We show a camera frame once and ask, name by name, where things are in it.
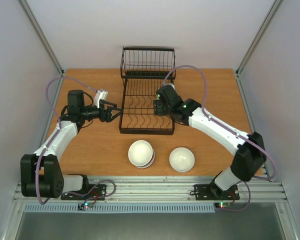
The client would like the orange bowl white inside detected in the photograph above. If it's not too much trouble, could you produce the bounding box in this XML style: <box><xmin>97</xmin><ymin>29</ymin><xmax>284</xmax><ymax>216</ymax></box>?
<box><xmin>128</xmin><ymin>140</ymin><xmax>155</xmax><ymax>169</ymax></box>

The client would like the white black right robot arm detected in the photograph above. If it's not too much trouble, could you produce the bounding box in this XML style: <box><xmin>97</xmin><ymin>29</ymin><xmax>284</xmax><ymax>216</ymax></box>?
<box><xmin>156</xmin><ymin>84</ymin><xmax>266</xmax><ymax>200</ymax></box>

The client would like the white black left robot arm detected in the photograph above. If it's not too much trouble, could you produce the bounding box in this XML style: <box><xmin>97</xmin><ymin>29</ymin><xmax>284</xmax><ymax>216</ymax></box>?
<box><xmin>20</xmin><ymin>89</ymin><xmax>123</xmax><ymax>199</ymax></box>

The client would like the left green circuit board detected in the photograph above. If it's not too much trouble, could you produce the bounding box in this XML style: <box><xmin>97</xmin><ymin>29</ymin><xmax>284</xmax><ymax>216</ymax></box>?
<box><xmin>77</xmin><ymin>202</ymin><xmax>94</xmax><ymax>211</ymax></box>

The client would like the green circuit board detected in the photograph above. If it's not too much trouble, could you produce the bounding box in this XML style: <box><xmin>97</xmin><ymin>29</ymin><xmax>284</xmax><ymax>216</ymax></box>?
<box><xmin>77</xmin><ymin>202</ymin><xmax>94</xmax><ymax>211</ymax></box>
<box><xmin>214</xmin><ymin>201</ymin><xmax>233</xmax><ymax>209</ymax></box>

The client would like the right green circuit board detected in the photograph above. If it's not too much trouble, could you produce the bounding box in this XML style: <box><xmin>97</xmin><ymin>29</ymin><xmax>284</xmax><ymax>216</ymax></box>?
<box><xmin>214</xmin><ymin>201</ymin><xmax>233</xmax><ymax>209</ymax></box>

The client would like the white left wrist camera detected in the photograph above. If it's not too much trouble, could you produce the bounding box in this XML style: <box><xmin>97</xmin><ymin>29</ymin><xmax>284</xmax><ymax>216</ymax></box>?
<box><xmin>93</xmin><ymin>89</ymin><xmax>108</xmax><ymax>108</ymax></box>

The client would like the black wire dish rack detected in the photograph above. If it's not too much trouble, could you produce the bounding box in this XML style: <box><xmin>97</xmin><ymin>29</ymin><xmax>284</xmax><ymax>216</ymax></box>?
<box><xmin>119</xmin><ymin>46</ymin><xmax>176</xmax><ymax>136</ymax></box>

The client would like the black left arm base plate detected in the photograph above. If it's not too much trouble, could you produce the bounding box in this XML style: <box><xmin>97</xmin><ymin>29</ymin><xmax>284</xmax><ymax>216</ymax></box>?
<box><xmin>60</xmin><ymin>183</ymin><xmax>107</xmax><ymax>201</ymax></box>

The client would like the aluminium rail frame front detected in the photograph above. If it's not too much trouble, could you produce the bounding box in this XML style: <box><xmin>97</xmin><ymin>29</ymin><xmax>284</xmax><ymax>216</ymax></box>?
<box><xmin>12</xmin><ymin>174</ymin><xmax>288</xmax><ymax>204</ymax></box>

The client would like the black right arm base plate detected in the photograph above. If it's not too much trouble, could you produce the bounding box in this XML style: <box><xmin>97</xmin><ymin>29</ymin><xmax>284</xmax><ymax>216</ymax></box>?
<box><xmin>193</xmin><ymin>184</ymin><xmax>240</xmax><ymax>201</ymax></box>

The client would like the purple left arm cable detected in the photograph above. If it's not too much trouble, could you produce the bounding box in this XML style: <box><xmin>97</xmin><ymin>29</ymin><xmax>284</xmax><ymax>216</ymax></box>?
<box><xmin>34</xmin><ymin>76</ymin><xmax>117</xmax><ymax>206</ymax></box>

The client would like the grey slotted cable duct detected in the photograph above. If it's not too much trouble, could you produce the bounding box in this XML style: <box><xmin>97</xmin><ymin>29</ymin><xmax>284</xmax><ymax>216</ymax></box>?
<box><xmin>24</xmin><ymin>203</ymin><xmax>215</xmax><ymax>214</ymax></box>

